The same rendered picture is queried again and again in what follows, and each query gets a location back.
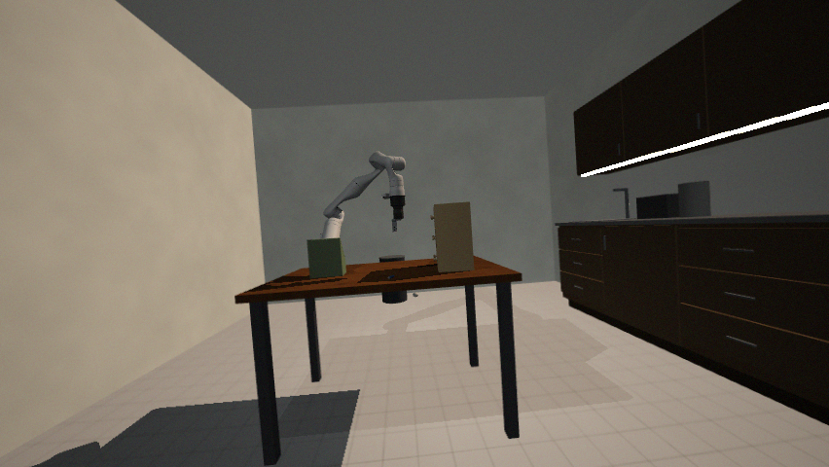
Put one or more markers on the tan wooden chest of drawers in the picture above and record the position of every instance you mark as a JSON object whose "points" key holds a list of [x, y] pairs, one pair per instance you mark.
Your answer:
{"points": [[454, 236]]}

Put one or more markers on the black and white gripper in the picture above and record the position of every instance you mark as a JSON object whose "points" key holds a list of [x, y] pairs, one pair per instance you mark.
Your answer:
{"points": [[397, 201]]}

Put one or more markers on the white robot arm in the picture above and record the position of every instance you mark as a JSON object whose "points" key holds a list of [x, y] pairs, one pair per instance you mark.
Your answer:
{"points": [[357, 186]]}

